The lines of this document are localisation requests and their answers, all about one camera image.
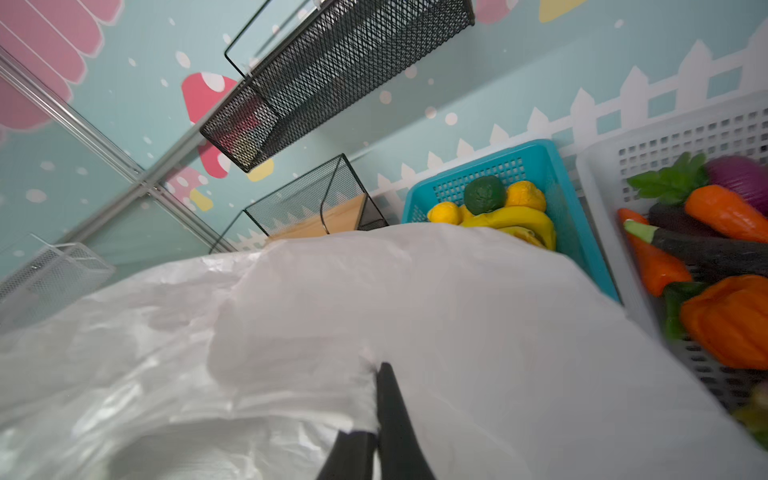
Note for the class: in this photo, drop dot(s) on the teal plastic fruit basket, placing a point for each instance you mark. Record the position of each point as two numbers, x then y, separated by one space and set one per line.
536 161

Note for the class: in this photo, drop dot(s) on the yellow banana bunch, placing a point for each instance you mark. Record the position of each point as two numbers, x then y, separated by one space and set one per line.
518 216

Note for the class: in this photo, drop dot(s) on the white plastic grocery bag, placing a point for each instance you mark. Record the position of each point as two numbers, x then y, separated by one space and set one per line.
511 361

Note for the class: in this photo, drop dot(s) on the green avocado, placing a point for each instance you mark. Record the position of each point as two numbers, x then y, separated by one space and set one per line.
485 194

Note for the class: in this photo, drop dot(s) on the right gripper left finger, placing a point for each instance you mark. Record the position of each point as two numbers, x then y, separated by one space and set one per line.
351 457

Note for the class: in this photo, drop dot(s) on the white plastic vegetable basket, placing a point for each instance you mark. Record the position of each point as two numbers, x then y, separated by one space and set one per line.
731 127

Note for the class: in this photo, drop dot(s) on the black mesh wall basket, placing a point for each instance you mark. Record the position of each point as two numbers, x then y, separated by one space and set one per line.
340 53

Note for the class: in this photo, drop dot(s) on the orange bell pepper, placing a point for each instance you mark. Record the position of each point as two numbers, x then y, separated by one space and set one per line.
729 320

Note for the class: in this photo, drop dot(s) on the purple onion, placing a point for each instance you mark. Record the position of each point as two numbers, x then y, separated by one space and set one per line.
742 176

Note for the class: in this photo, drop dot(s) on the dark purple eggplant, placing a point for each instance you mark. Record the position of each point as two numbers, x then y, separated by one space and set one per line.
672 232

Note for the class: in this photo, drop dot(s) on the black wire snack shelf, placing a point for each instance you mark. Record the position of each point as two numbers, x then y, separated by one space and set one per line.
319 195

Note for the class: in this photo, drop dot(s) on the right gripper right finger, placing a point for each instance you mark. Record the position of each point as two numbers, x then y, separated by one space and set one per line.
399 452

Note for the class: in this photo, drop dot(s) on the yellow lemon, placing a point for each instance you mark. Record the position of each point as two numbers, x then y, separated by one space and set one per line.
445 213

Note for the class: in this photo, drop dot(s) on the white wire wall basket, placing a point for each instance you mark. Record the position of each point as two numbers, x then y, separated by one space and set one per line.
38 279

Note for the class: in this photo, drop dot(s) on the orange carrot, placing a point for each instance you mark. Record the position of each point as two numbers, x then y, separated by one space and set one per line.
727 213

